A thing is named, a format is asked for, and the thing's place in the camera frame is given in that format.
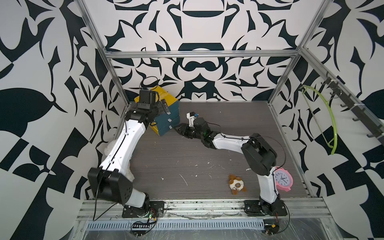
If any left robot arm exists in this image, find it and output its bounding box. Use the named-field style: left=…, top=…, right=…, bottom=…
left=88, top=100, right=170, bottom=208

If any yellow drawer cabinet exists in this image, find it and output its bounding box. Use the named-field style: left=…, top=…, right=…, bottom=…
left=129, top=86, right=178, bottom=138

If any brown white plush puppy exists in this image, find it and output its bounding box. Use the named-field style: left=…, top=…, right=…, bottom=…
left=229, top=175, right=247, bottom=195

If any green bow on wall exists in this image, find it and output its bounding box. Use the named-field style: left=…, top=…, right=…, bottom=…
left=300, top=85, right=339, bottom=156

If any white teddy bear pink shirt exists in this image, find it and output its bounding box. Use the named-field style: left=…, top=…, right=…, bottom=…
left=104, top=140, right=135, bottom=182

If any black hook rack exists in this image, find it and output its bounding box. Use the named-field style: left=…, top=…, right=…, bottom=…
left=320, top=72, right=384, bottom=145

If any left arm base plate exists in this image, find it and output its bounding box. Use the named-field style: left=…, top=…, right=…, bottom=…
left=122, top=201, right=165, bottom=219

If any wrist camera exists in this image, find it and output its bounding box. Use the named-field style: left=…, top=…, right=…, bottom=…
left=187, top=112, right=199, bottom=127
left=139, top=89, right=160, bottom=105

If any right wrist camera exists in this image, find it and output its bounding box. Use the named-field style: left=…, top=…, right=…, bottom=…
left=187, top=112, right=199, bottom=127

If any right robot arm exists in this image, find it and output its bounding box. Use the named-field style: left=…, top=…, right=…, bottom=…
left=175, top=118, right=283, bottom=207

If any pink alarm clock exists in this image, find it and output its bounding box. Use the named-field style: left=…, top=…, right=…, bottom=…
left=274, top=167, right=294, bottom=192

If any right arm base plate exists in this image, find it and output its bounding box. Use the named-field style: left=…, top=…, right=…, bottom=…
left=244, top=198, right=288, bottom=217

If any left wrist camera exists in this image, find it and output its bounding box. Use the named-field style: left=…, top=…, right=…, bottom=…
left=139, top=89, right=160, bottom=105

